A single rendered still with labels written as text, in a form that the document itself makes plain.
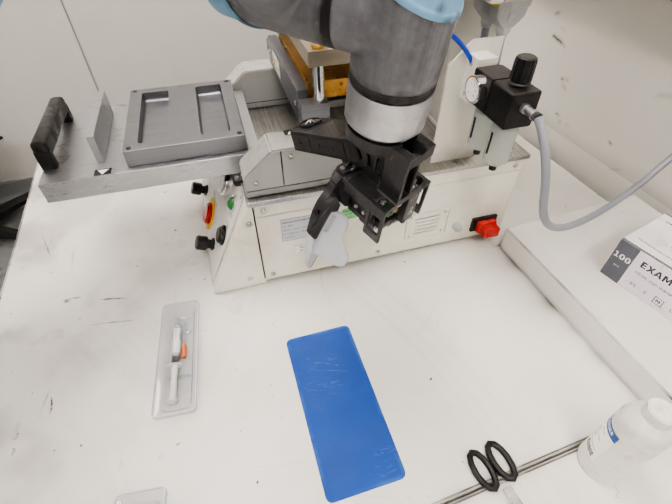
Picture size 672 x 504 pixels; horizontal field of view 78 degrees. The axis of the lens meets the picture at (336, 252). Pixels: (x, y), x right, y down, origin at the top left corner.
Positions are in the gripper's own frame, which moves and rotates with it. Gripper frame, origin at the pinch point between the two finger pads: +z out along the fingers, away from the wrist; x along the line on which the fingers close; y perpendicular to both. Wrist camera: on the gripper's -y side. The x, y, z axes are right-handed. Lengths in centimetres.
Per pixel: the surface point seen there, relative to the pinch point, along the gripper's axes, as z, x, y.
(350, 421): 12.4, -13.4, 16.7
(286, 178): -2.0, -1.3, -11.6
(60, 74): 70, 2, -177
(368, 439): 11.8, -13.2, 19.8
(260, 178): -2.6, -4.5, -13.3
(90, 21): 51, 21, -173
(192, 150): -3.3, -9.1, -22.8
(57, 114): -2.9, -20.2, -41.5
